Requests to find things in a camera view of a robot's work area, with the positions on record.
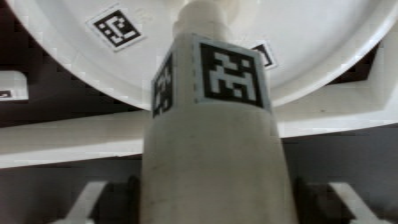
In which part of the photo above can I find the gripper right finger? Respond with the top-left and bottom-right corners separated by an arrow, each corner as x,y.
296,179 -> 386,224

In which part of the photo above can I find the white cross-shaped table base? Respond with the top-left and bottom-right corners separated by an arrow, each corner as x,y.
0,70 -> 29,101

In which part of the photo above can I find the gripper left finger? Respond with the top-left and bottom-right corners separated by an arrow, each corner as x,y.
59,177 -> 141,224

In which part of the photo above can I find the white U-shaped border frame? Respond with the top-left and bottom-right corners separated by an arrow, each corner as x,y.
0,79 -> 398,169

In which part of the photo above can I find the white cylindrical table leg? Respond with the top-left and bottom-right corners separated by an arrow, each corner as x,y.
141,0 -> 299,224

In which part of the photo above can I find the white round table top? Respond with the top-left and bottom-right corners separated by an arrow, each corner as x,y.
6,0 -> 398,109

